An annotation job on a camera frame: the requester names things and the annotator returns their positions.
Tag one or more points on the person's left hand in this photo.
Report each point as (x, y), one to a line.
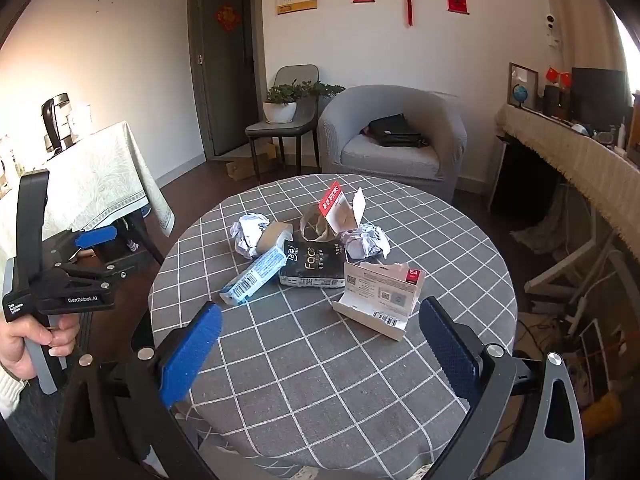
(15, 350)

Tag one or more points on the yellow bag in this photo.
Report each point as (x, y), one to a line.
(602, 412)

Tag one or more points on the cardboard box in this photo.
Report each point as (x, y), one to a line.
(242, 167)

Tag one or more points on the beige fringed cloth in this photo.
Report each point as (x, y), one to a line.
(565, 150)

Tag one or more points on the black monitor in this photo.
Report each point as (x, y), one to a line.
(597, 97)

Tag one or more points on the small red flags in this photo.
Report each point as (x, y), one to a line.
(557, 76)

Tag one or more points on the brown tape roll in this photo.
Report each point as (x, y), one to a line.
(270, 240)

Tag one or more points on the blue white toothpaste box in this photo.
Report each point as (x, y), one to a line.
(255, 275)

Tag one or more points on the framed picture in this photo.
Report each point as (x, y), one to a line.
(530, 77)

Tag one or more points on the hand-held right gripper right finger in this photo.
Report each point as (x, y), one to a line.
(450, 355)

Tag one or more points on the white patterned tablecloth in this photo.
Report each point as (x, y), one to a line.
(95, 175)

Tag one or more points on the red door decoration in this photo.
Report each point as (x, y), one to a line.
(226, 18)

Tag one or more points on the black tissue packet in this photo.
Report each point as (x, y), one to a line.
(312, 265)

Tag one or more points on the grey checked tablecloth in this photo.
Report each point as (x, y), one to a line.
(310, 360)

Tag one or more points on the grey door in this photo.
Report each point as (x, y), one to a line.
(225, 85)

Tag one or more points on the white box red flap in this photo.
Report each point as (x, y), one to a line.
(375, 295)

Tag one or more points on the red white torn carton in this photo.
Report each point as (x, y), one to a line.
(340, 210)

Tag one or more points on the dark table leg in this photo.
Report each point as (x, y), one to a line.
(145, 237)

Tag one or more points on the grey armchair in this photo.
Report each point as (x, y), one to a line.
(390, 155)

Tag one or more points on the black bag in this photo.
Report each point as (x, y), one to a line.
(397, 130)

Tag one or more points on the person's left forearm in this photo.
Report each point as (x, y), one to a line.
(7, 395)

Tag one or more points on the white paper ball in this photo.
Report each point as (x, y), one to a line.
(247, 232)
(367, 242)

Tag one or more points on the small blue globe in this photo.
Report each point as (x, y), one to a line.
(520, 94)

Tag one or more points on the grey dining chair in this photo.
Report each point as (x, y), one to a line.
(280, 127)

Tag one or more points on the black kettle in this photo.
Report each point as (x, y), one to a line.
(52, 120)

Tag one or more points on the white desk frame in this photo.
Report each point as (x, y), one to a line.
(560, 272)

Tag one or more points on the potted plant white pot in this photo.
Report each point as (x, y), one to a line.
(280, 110)

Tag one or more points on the white wall camera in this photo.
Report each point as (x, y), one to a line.
(552, 27)

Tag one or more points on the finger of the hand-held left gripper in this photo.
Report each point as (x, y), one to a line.
(95, 237)
(90, 277)

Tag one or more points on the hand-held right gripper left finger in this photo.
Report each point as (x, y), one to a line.
(192, 355)

